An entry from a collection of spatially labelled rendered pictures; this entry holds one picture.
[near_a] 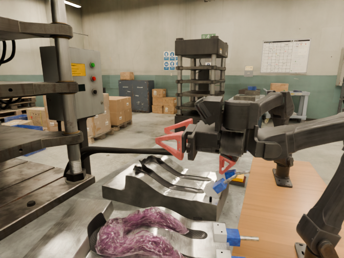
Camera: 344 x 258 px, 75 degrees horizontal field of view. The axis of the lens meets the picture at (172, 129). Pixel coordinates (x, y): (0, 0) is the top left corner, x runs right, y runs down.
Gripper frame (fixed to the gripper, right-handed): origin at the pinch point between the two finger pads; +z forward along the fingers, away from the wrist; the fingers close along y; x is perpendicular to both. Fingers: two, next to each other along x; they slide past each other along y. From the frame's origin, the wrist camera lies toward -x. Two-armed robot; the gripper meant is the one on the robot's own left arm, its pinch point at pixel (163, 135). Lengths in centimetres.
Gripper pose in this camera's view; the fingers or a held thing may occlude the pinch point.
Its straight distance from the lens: 57.2
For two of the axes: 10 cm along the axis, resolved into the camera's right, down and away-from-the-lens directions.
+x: 0.3, 9.2, 4.0
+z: -9.5, -1.0, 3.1
